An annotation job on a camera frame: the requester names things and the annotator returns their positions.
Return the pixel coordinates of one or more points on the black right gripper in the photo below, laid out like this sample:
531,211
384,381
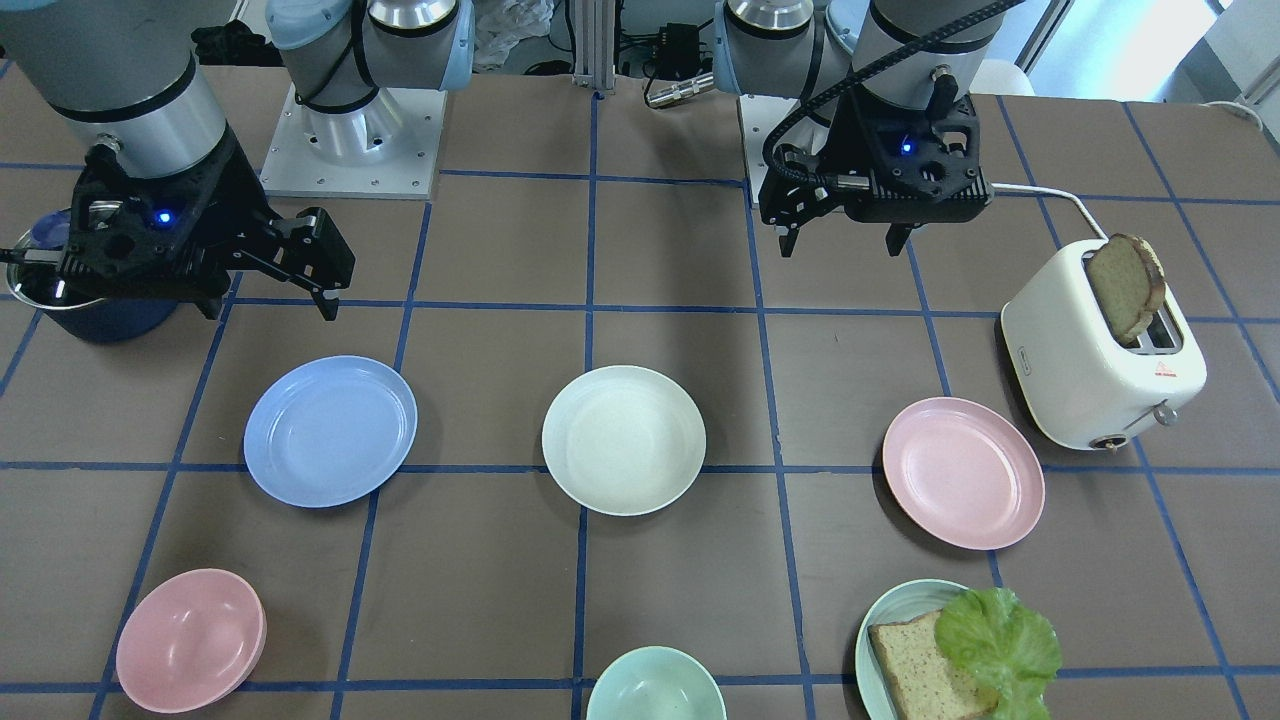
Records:
236,192

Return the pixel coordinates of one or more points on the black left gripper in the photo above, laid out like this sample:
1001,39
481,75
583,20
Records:
838,133

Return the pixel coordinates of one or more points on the blue plate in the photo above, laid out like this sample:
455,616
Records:
330,431

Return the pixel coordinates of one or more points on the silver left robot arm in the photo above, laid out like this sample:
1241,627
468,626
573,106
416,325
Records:
914,54

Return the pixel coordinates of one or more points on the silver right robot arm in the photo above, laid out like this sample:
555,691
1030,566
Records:
116,75

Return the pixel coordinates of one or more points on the dark blue metal pot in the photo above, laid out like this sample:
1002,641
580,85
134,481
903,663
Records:
100,321

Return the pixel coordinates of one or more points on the silver cylindrical connector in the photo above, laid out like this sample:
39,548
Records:
680,91

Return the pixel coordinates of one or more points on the black power adapter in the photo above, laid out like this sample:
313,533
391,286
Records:
676,52

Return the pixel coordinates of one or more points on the pink plate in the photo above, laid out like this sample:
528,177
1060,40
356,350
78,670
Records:
963,473

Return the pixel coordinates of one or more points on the white toaster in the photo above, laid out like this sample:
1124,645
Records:
1083,388

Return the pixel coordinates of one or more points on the toast slice in toaster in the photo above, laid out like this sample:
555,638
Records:
1129,284

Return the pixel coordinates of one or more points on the white plate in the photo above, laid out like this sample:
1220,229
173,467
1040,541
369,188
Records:
623,440

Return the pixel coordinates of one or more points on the pink bowl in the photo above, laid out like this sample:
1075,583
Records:
191,641

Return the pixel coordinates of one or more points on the mint green plate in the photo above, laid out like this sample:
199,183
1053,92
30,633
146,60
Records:
897,605

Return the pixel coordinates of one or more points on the green lettuce leaf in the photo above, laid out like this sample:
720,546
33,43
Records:
1005,647

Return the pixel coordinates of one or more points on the bread slice on plate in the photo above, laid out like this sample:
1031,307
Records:
923,683

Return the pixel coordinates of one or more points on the mint green bowl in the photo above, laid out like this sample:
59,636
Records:
656,682

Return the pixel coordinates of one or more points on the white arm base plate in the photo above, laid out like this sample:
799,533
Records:
386,150
759,115

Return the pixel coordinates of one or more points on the aluminium frame post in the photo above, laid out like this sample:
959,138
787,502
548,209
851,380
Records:
595,44

